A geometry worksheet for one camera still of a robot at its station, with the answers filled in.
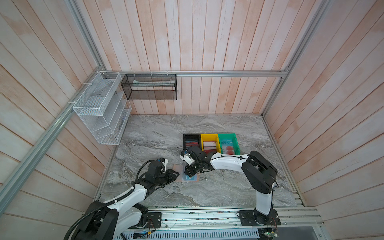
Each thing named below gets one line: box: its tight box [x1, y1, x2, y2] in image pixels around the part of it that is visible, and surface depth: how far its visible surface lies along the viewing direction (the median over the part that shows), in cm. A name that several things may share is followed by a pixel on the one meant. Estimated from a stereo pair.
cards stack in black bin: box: [185, 140, 199, 147], surface depth 103 cm
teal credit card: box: [183, 174, 198, 181], surface depth 87 cm
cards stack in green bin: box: [221, 139, 235, 155], surface depth 102 cm
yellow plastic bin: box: [200, 133, 222, 154], surface depth 101 cm
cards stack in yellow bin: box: [203, 141, 217, 154], surface depth 101 cm
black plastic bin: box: [183, 134, 202, 150], surface depth 102 cm
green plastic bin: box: [218, 133, 241, 155], surface depth 101 cm
